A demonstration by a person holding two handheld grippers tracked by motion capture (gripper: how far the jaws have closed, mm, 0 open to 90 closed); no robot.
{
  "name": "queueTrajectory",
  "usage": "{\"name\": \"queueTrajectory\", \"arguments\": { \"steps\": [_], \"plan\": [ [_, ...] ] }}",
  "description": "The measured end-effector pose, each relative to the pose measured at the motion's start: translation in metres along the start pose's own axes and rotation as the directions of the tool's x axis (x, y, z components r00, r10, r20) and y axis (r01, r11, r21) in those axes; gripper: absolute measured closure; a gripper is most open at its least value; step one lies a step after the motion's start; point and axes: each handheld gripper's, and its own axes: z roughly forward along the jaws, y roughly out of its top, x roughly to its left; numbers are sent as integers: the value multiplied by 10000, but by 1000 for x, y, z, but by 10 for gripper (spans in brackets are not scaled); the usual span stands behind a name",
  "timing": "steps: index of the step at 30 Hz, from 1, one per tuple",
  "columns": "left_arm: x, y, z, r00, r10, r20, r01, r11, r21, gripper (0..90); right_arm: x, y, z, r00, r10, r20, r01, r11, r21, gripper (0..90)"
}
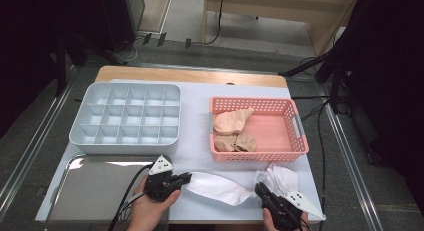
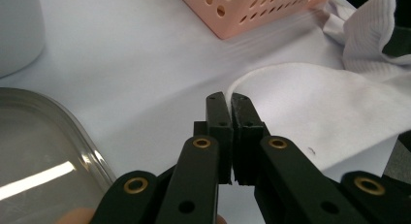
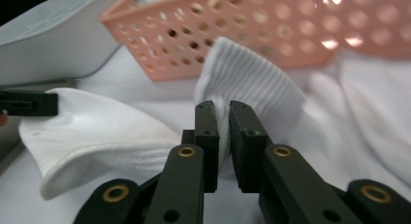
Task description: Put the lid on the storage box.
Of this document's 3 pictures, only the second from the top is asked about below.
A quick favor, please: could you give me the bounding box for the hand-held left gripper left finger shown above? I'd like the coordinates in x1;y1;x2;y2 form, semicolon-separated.
154;91;235;224

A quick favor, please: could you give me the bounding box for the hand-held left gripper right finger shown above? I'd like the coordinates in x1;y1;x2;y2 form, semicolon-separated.
231;92;369;224

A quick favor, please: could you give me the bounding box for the white sock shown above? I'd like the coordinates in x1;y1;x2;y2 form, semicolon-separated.
322;0;411;75
225;62;411;174

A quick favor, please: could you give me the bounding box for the clear plastic box lid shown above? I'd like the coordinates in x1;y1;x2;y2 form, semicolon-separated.
0;86;118;224

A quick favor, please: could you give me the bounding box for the pink plastic basket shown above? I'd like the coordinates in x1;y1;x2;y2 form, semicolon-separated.
174;0;341;41

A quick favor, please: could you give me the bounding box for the white divided storage box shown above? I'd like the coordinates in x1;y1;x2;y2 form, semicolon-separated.
0;0;47;79

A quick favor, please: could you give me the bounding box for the white table cover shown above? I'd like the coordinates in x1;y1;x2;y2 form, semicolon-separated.
0;0;411;224

